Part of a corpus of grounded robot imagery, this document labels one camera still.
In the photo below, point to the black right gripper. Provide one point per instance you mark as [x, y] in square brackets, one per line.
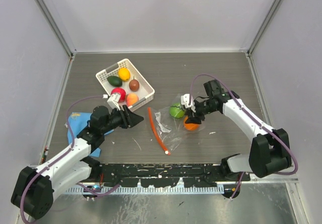
[195, 117]

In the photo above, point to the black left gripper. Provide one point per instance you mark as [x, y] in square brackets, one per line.
[129, 119]

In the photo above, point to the fake orange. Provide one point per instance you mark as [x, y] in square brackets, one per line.
[190, 126]

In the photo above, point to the fake green watermelon piece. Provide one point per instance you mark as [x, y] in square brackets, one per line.
[177, 111]

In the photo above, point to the fake peach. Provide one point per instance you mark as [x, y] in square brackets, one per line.
[131, 99]

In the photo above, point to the clear zip top bag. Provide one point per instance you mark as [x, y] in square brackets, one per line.
[168, 131]

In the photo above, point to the fake red apple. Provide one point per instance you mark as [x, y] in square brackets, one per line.
[121, 92]

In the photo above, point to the fake brown passion fruit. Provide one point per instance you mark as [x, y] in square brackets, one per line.
[134, 85]

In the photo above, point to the fake dark green vegetable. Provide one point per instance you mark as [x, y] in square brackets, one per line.
[115, 81]

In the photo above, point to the fake yellow lemon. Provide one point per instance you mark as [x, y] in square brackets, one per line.
[124, 74]

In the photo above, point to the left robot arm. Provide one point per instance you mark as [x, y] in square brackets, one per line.
[37, 188]

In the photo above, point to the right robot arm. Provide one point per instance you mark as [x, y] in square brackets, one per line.
[270, 150]

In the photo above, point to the blue patterned cloth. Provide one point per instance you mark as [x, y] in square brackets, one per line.
[78, 121]

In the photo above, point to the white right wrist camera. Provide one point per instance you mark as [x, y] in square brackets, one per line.
[187, 102]

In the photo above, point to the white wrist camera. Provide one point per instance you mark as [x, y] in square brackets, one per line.
[113, 100]
[187, 102]

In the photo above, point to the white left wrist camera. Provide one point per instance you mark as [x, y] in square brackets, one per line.
[113, 100]

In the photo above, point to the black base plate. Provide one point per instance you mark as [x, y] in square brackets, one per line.
[159, 175]

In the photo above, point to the blue slotted cable duct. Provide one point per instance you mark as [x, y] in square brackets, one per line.
[179, 189]

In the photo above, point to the aluminium frame rail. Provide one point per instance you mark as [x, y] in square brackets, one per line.
[274, 178]

